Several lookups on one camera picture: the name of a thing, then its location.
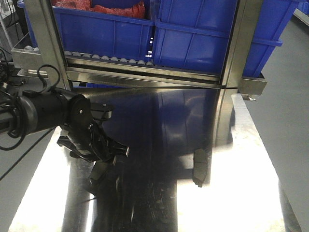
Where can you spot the red bubble wrap bag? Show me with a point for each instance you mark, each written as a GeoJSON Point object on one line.
{"type": "Point", "coordinates": [127, 8]}

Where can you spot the steel rack frame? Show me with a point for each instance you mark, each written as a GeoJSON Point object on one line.
{"type": "Point", "coordinates": [69, 69]}

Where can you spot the roller conveyor track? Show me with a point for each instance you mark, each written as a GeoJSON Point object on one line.
{"type": "Point", "coordinates": [96, 57]}

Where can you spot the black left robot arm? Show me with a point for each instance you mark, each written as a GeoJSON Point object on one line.
{"type": "Point", "coordinates": [31, 112]}

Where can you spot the large blue bin right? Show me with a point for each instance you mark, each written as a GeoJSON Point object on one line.
{"type": "Point", "coordinates": [194, 34]}

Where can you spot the large blue bin left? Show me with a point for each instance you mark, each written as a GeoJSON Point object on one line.
{"type": "Point", "coordinates": [84, 30]}

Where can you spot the large blue bin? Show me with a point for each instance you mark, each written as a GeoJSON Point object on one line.
{"type": "Point", "coordinates": [84, 30]}
{"type": "Point", "coordinates": [194, 34]}

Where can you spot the brake pad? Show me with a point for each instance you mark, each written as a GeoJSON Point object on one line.
{"type": "Point", "coordinates": [200, 167]}
{"type": "Point", "coordinates": [98, 171]}

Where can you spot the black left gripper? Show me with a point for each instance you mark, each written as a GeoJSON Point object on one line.
{"type": "Point", "coordinates": [82, 135]}

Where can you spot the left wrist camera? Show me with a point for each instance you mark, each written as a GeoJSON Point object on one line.
{"type": "Point", "coordinates": [101, 112]}

